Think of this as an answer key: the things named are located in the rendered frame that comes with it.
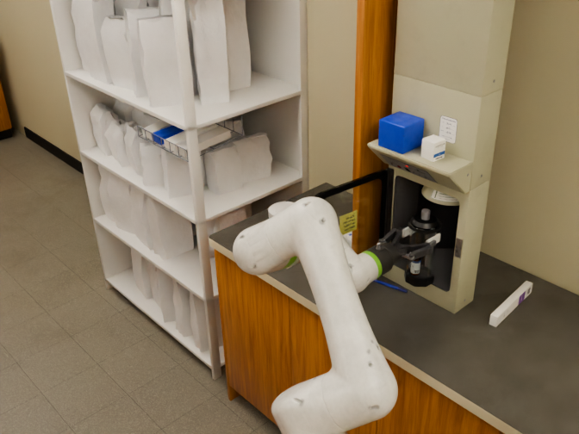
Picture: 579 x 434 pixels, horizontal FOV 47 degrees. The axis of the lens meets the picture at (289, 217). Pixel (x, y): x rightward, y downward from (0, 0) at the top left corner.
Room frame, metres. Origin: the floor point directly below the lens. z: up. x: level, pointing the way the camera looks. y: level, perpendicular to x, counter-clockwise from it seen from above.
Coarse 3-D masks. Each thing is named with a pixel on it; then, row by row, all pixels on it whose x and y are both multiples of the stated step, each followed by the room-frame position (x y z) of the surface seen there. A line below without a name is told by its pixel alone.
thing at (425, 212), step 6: (426, 210) 1.87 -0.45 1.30; (414, 216) 1.89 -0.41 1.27; (420, 216) 1.89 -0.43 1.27; (426, 216) 1.86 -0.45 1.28; (432, 216) 1.89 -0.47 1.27; (414, 222) 1.86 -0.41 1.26; (420, 222) 1.85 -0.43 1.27; (426, 222) 1.85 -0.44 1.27; (432, 222) 1.84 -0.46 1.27; (438, 222) 1.86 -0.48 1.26; (426, 228) 1.83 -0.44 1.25
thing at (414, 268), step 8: (440, 224) 1.86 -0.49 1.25; (416, 232) 1.84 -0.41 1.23; (432, 232) 1.82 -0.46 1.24; (408, 240) 1.88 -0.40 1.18; (416, 240) 1.84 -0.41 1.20; (424, 240) 1.83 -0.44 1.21; (424, 256) 1.83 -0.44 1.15; (432, 256) 1.83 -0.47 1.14; (408, 264) 1.85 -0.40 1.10; (416, 264) 1.83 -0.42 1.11; (424, 264) 1.83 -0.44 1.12; (432, 264) 1.84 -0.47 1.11; (408, 272) 1.85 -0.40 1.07; (416, 272) 1.83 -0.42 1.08; (424, 272) 1.82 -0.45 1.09; (432, 272) 1.84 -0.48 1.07
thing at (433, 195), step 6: (426, 192) 1.93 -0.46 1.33; (432, 192) 1.91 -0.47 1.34; (438, 192) 1.90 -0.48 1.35; (426, 198) 1.91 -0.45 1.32; (432, 198) 1.90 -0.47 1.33; (438, 198) 1.89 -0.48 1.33; (444, 198) 1.88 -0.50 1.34; (450, 198) 1.87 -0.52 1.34; (444, 204) 1.87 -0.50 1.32; (450, 204) 1.87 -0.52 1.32; (456, 204) 1.86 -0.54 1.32
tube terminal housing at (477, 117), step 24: (408, 96) 1.97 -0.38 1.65; (432, 96) 1.91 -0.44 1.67; (456, 96) 1.84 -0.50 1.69; (480, 96) 1.79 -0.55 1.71; (432, 120) 1.90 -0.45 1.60; (480, 120) 1.79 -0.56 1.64; (456, 144) 1.83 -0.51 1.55; (480, 144) 1.80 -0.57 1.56; (480, 168) 1.81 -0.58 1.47; (456, 192) 1.82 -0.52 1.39; (480, 192) 1.82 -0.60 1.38; (480, 216) 1.83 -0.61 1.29; (456, 240) 1.80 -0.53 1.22; (480, 240) 1.85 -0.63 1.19; (456, 264) 1.79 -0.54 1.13; (408, 288) 1.93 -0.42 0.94; (432, 288) 1.85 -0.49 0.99; (456, 288) 1.78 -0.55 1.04; (456, 312) 1.79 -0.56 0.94
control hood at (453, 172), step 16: (368, 144) 1.94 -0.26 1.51; (384, 160) 1.97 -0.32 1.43; (400, 160) 1.86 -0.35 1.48; (416, 160) 1.80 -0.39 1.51; (448, 160) 1.80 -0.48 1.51; (464, 160) 1.79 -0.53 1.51; (432, 176) 1.80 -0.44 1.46; (448, 176) 1.71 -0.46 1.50; (464, 176) 1.76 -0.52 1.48; (464, 192) 1.76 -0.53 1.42
